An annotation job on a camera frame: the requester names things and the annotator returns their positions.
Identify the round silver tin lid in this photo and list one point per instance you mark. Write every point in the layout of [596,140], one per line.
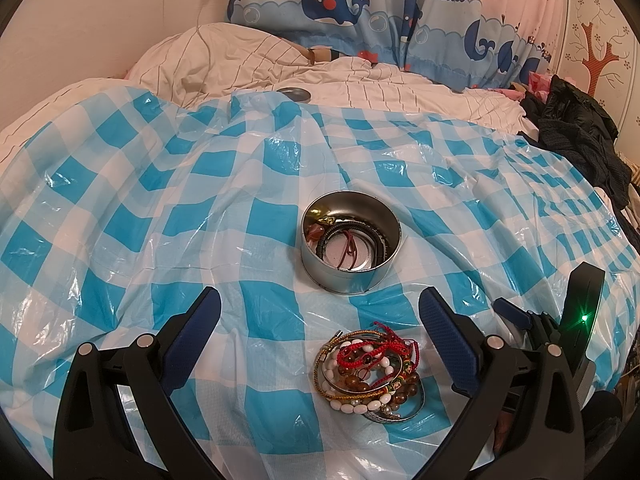
[294,94]

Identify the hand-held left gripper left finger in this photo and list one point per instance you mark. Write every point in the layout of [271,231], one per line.
[192,340]

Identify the blue whale print curtain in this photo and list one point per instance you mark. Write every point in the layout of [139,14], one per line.
[280,15]

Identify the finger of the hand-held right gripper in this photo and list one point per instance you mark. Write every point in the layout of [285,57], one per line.
[512,314]

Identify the round silver metal tin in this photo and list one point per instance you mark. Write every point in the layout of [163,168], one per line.
[340,276]

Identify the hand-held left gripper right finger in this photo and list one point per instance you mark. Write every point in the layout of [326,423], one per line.
[450,340]

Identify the pink cloth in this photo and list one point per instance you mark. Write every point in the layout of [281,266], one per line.
[537,82]

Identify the blue white checked plastic sheet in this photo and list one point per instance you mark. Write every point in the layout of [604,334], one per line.
[200,210]

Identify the pile of dark clothes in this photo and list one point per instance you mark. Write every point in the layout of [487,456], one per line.
[570,125]

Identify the white striped duvet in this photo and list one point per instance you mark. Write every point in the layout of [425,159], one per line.
[400,85]

